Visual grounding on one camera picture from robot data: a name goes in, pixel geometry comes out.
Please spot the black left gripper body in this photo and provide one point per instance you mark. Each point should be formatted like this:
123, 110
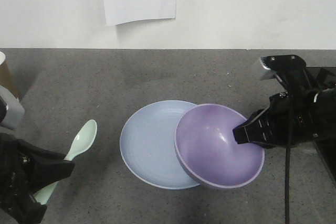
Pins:
16, 198

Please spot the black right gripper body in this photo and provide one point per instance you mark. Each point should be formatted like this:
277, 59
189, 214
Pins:
305, 111

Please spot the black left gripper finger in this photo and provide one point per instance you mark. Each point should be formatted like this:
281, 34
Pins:
42, 167

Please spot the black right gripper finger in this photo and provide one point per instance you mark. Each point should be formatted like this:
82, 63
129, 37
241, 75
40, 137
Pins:
256, 130

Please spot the mint green plastic spoon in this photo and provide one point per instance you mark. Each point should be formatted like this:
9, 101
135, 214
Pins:
81, 143

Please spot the purple plastic bowl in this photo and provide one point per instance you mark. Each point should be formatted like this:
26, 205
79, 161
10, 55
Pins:
207, 151

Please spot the brown paper cup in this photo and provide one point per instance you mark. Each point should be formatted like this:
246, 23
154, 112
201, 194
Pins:
6, 78

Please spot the light blue plate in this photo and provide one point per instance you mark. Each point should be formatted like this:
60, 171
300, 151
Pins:
147, 145

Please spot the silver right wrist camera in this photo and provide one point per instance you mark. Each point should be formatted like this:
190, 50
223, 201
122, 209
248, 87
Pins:
261, 68

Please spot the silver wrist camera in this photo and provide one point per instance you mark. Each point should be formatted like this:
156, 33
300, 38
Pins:
12, 112
261, 68

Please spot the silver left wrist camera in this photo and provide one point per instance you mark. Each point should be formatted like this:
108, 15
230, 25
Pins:
12, 112

